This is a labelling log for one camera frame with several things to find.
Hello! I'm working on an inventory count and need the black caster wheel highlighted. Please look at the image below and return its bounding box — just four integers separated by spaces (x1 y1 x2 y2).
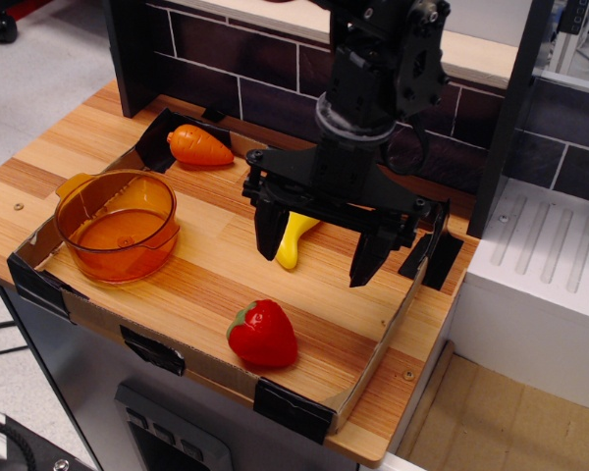
0 12 18 44

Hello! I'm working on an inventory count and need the toy oven front panel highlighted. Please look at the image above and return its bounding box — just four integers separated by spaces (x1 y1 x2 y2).
115 385 233 470

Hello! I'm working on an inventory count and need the white toy sink drainboard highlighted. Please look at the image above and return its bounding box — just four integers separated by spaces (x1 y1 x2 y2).
450 179 589 408

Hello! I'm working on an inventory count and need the orange toy carrot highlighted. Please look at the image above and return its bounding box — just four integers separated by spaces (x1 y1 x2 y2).
167 124 235 166

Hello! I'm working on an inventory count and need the red toy strawberry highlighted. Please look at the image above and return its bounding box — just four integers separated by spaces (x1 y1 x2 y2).
226 299 298 367

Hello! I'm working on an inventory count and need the orange transparent plastic pot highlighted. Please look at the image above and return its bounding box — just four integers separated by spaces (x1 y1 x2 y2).
54 170 180 284

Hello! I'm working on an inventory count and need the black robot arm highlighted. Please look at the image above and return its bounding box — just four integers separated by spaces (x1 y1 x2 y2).
242 1 451 287

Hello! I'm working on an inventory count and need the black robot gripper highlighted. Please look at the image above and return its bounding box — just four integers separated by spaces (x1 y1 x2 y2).
242 96 430 288

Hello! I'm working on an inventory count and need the yellow toy banana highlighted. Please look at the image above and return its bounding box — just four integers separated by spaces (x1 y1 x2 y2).
276 212 320 270

